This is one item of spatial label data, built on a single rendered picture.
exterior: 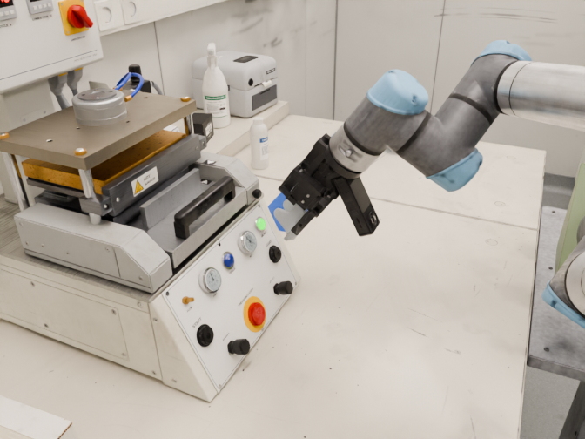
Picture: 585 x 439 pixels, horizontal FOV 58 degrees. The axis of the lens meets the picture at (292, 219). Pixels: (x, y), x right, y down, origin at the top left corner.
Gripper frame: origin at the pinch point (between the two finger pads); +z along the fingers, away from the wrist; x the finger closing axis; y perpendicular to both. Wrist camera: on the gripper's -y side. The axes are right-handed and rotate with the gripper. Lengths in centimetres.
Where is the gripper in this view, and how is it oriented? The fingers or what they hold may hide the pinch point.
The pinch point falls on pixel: (292, 237)
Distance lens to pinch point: 95.9
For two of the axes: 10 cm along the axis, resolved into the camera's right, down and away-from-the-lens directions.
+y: -7.4, -6.7, 0.3
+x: -4.4, 4.5, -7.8
